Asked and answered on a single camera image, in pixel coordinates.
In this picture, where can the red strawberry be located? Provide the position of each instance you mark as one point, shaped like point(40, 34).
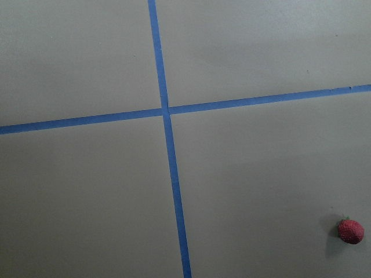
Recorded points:
point(350, 231)

